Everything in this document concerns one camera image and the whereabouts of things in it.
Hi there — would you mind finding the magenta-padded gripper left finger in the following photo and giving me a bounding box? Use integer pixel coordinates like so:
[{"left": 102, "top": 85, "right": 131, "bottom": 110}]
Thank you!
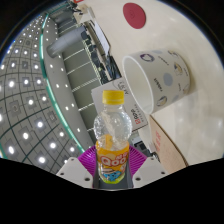
[{"left": 55, "top": 145, "right": 100, "bottom": 189}]

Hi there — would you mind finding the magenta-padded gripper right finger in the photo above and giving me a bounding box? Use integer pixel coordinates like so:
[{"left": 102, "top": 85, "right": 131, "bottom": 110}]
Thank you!
[{"left": 126, "top": 145, "right": 168, "bottom": 189}]

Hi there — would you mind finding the yellow-capped orange drink bottle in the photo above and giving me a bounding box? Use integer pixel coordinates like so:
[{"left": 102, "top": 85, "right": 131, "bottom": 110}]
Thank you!
[{"left": 93, "top": 89, "right": 132, "bottom": 185}]

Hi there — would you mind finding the group of ceiling lights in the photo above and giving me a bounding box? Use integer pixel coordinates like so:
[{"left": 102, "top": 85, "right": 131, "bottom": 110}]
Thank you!
[{"left": 0, "top": 19, "right": 88, "bottom": 164}]

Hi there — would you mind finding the white patterned paper cup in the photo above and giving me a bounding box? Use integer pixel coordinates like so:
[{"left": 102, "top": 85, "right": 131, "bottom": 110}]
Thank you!
[{"left": 121, "top": 49, "right": 192, "bottom": 116}]

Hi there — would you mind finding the flat round red coaster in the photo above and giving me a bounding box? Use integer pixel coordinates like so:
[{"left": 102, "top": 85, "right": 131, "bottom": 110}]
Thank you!
[{"left": 122, "top": 2, "right": 147, "bottom": 30}]

